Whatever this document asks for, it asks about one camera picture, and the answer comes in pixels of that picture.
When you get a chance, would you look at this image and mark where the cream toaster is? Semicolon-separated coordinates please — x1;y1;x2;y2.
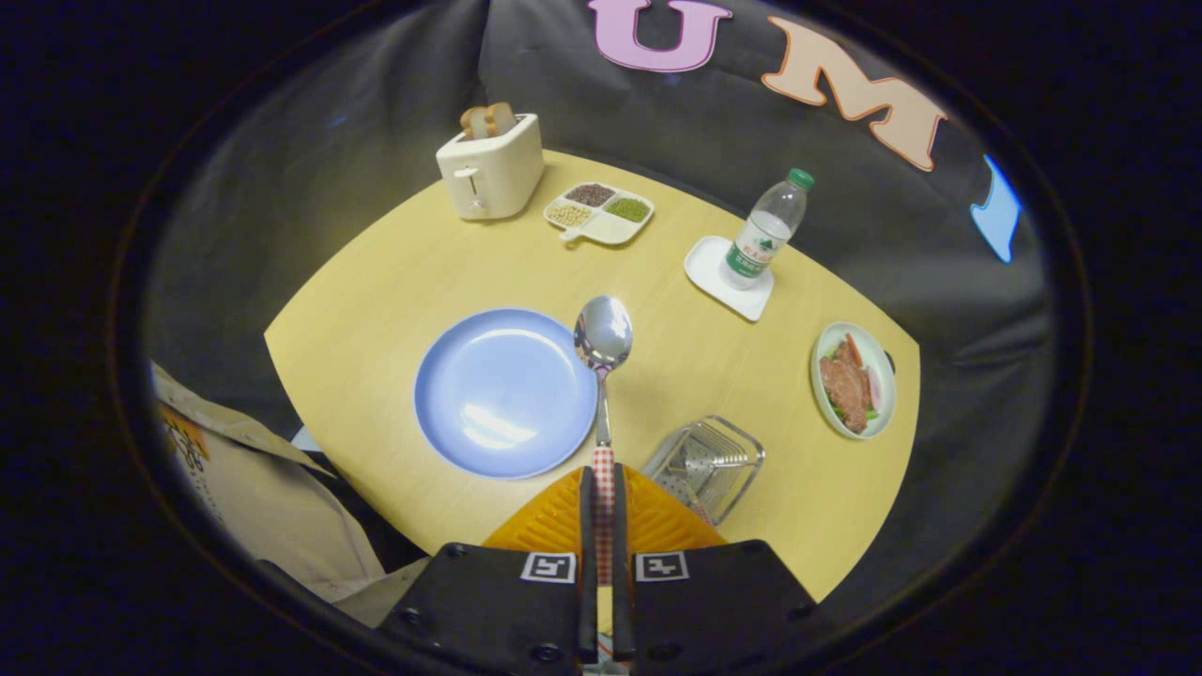
436;114;546;222

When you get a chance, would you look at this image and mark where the pale green oval plate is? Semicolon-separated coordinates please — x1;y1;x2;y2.
809;321;898;440

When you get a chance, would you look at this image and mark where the blue round plate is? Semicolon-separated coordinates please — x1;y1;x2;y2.
414;308;599;481

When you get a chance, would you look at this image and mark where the black backdrop cloth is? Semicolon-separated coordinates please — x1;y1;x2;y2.
141;0;1057;602

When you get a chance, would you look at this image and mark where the metal wire cutlery basket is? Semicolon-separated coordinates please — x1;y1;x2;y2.
641;415;766;527

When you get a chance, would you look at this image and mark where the spoon with red checked handle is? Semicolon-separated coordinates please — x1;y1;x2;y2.
574;295;634;588

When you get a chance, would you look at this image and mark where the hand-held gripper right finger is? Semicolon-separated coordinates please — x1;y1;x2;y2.
613;464;827;676

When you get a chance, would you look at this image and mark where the beige cardboard box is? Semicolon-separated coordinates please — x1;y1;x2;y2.
150;361;428;628

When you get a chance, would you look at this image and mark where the clear plastic water bottle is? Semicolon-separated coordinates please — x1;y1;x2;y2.
721;168;815;290

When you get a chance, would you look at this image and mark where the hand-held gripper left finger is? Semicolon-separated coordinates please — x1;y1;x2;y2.
376;465;599;676

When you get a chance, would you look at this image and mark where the sliced meat with garnish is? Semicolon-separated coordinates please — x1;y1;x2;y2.
819;333;884;435

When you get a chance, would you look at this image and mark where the white divided dish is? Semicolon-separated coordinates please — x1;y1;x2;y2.
544;181;655;247

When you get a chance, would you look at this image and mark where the white coaster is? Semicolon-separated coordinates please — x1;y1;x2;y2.
684;235;776;323

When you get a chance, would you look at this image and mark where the fork with red checked handle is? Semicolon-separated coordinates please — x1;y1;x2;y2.
684;449;752;473

